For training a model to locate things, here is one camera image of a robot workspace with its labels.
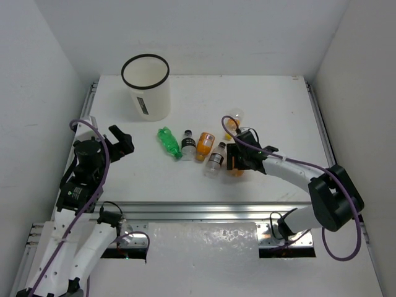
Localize green crushed plastic bottle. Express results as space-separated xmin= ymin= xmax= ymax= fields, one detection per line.
xmin=157 ymin=127 xmax=183 ymax=160

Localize orange juice bottle gold cap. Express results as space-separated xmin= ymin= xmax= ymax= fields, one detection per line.
xmin=227 ymin=168 xmax=244 ymax=177

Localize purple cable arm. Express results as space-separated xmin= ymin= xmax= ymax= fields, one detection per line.
xmin=27 ymin=119 xmax=111 ymax=297
xmin=221 ymin=115 xmax=363 ymax=260

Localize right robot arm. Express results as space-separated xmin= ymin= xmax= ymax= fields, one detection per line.
xmin=226 ymin=129 xmax=364 ymax=240

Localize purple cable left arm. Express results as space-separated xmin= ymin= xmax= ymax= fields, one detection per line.
xmin=27 ymin=119 xmax=111 ymax=297

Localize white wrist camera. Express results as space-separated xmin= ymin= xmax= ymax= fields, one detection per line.
xmin=82 ymin=115 xmax=98 ymax=129
xmin=239 ymin=126 xmax=250 ymax=132

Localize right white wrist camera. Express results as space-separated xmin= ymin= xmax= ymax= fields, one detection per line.
xmin=239 ymin=126 xmax=250 ymax=132

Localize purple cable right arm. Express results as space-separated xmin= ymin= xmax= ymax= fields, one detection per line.
xmin=221 ymin=115 xmax=363 ymax=260

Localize orange juice bottle silver label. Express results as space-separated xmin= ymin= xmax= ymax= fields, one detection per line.
xmin=196 ymin=132 xmax=215 ymax=162

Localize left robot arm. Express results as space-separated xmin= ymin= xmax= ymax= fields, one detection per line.
xmin=16 ymin=120 xmax=134 ymax=296

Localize clear bottle black label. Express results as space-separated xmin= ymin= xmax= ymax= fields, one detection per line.
xmin=204 ymin=142 xmax=226 ymax=178
xmin=181 ymin=129 xmax=196 ymax=161

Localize aluminium frame rail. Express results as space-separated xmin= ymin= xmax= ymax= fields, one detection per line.
xmin=24 ymin=200 xmax=369 ymax=248

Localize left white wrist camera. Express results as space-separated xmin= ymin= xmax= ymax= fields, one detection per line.
xmin=82 ymin=115 xmax=98 ymax=129

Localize white plastic bin black rim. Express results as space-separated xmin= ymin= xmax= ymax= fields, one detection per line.
xmin=121 ymin=53 xmax=171 ymax=121

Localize clear bottle orange liquid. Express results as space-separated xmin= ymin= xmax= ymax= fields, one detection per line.
xmin=225 ymin=108 xmax=244 ymax=140

